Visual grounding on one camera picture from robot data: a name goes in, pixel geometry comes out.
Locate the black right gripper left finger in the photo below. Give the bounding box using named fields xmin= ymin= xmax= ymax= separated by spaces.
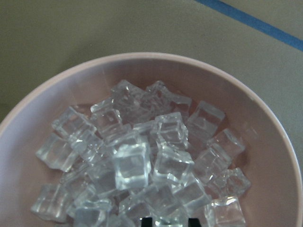
xmin=141 ymin=217 xmax=153 ymax=227

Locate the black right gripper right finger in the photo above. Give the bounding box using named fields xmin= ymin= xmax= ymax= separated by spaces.
xmin=188 ymin=218 xmax=202 ymax=227

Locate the pink bowl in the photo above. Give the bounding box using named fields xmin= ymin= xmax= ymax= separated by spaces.
xmin=0 ymin=52 xmax=303 ymax=227

